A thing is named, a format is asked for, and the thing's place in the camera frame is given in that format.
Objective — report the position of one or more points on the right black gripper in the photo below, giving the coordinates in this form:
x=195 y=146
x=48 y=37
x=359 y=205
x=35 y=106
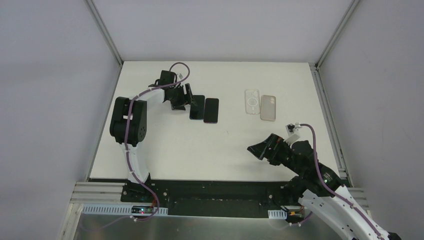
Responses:
x=271 y=150

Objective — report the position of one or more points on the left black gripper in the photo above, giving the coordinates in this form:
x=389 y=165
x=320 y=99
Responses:
x=182 y=97

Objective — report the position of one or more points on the blue smartphone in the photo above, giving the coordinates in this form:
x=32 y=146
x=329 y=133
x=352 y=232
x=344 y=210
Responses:
x=197 y=108

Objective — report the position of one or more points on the black smartphone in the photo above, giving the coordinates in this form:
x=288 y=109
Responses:
x=211 y=111

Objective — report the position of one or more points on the clear phone case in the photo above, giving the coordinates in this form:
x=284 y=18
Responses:
x=252 y=101

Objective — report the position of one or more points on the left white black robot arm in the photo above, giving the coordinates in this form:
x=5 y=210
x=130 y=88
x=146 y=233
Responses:
x=129 y=121

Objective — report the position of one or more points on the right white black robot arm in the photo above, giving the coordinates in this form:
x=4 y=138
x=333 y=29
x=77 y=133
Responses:
x=319 y=189

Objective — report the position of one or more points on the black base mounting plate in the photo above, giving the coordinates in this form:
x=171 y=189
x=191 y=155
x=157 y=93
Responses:
x=233 y=199

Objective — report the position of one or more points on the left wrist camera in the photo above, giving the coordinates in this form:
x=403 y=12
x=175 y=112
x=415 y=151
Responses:
x=179 y=77

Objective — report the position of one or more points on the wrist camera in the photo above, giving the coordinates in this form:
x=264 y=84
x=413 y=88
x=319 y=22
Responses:
x=179 y=77
x=292 y=133

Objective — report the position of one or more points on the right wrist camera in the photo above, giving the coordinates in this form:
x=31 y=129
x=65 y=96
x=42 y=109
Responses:
x=292 y=133

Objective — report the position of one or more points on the right white cable duct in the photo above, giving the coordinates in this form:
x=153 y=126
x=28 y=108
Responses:
x=277 y=214

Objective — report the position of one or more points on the white cable duct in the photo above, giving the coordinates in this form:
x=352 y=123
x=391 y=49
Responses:
x=123 y=210
x=277 y=214

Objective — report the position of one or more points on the aluminium frame rail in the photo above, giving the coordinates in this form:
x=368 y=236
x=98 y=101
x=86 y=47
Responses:
x=97 y=193

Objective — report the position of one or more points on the left white cable duct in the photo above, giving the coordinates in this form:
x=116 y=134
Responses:
x=123 y=210

